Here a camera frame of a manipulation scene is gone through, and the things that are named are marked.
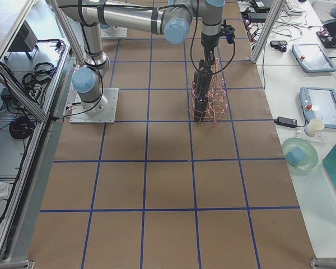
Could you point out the white paper cup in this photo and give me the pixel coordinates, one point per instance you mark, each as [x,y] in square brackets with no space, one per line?
[314,126]

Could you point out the dark wine bottle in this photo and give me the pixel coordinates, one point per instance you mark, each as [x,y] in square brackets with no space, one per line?
[196,74]
[204,81]

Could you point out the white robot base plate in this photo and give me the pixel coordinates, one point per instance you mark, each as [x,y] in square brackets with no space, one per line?
[113,32]

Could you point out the grey metal box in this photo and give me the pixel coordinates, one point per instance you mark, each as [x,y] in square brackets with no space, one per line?
[25,41]

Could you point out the green bowl with sponge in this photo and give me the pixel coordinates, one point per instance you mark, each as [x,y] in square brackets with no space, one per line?
[300,153]

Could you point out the blue teach pendant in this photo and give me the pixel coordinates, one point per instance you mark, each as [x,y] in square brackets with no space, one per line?
[313,58]
[319,103]

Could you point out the copper wire wine basket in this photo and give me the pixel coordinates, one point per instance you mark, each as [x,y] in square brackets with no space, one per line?
[217,105]

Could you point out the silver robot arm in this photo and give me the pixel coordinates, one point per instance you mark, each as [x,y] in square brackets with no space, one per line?
[88,80]
[173,22]

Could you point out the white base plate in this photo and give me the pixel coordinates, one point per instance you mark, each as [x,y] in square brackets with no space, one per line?
[103,112]

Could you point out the aluminium frame post left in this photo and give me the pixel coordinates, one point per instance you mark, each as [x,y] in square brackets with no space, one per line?
[267,28]

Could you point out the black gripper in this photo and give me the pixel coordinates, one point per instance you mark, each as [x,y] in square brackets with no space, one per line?
[209,42]

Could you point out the blue teach pendant upper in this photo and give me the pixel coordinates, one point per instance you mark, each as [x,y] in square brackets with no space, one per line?
[313,58]

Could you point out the black power adapter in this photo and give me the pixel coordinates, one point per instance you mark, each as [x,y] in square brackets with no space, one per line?
[287,122]

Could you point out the dark wine bottle in basket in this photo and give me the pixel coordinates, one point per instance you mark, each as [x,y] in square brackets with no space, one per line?
[196,74]

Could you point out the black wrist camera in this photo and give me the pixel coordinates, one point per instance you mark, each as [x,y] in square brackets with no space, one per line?
[228,32]

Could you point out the blue teach pendant lower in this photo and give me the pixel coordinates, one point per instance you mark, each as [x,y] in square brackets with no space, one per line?
[319,103]

